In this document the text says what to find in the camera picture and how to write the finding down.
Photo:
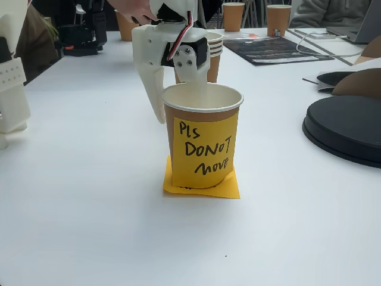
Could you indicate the person's hand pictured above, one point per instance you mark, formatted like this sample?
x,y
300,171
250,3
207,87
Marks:
x,y
134,10

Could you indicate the person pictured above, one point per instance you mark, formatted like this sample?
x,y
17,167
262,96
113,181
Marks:
x,y
35,50
321,12
208,12

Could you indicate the white packet with orange mark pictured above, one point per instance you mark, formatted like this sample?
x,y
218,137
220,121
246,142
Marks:
x,y
241,35

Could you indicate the black printed brochure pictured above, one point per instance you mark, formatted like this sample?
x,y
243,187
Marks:
x,y
274,49

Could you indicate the green plant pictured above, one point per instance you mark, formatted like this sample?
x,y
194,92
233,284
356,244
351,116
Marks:
x,y
51,29

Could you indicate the white flat device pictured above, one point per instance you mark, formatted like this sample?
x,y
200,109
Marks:
x,y
324,36

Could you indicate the black curved piece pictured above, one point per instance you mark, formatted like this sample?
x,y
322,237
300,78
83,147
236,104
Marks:
x,y
330,79

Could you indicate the brown curved cardboard piece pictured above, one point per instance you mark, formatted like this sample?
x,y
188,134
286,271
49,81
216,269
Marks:
x,y
360,85

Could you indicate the black round lid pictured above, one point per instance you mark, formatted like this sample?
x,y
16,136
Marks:
x,y
345,128

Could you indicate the silver laptop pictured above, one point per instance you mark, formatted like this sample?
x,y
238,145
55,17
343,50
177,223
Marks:
x,y
366,32

